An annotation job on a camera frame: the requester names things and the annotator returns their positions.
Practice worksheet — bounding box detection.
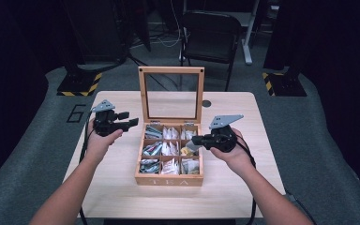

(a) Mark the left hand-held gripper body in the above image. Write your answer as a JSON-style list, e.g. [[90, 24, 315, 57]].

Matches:
[[90, 98, 131, 138]]

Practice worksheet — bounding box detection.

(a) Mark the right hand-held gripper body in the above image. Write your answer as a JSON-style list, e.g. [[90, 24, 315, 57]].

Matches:
[[201, 113, 245, 154]]

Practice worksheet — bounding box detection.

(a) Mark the grey single tea packet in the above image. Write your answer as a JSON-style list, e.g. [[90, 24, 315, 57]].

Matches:
[[186, 139, 203, 155]]

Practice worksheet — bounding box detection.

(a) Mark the pile of tea bags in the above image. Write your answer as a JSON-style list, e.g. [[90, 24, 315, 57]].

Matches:
[[139, 125, 201, 175]]

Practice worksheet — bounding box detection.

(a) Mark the wooden tea box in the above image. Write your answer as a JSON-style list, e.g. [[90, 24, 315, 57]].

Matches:
[[134, 66, 206, 188]]

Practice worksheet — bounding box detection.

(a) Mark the person's left hand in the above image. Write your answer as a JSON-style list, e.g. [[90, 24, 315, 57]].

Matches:
[[84, 117, 125, 164]]

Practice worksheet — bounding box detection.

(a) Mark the person's right hand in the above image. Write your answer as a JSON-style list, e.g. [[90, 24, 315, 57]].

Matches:
[[209, 127, 255, 176]]

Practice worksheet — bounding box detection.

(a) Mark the striped black stand base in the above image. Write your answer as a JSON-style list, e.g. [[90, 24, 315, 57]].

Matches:
[[261, 71, 308, 98], [56, 71, 103, 98]]

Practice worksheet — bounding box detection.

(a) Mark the light wooden table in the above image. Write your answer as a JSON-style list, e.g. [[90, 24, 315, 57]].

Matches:
[[63, 90, 287, 219]]

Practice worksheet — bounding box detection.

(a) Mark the white desk leg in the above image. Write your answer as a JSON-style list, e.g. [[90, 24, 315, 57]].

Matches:
[[241, 0, 261, 67]]

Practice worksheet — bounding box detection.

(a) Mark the black folding chair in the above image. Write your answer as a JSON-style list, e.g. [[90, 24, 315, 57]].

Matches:
[[178, 10, 244, 93]]

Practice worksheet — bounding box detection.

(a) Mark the black floor cable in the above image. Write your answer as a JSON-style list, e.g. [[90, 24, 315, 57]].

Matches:
[[127, 52, 181, 92]]

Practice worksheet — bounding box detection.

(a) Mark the white floor cable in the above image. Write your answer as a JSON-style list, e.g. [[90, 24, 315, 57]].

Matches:
[[156, 0, 184, 49]]

